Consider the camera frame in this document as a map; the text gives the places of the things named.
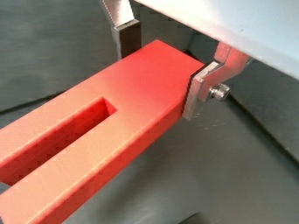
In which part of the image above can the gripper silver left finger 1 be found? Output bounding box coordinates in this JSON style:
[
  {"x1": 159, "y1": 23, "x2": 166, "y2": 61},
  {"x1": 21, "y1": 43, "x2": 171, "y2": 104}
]
[{"x1": 99, "y1": 0, "x2": 142, "y2": 59}]

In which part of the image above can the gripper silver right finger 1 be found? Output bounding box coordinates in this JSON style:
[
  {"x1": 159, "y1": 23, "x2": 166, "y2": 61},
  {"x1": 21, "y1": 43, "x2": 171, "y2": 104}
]
[{"x1": 182, "y1": 42, "x2": 250, "y2": 120}]

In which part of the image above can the red double-square block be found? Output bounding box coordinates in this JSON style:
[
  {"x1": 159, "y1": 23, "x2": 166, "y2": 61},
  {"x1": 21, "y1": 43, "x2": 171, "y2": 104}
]
[{"x1": 0, "y1": 40, "x2": 203, "y2": 224}]

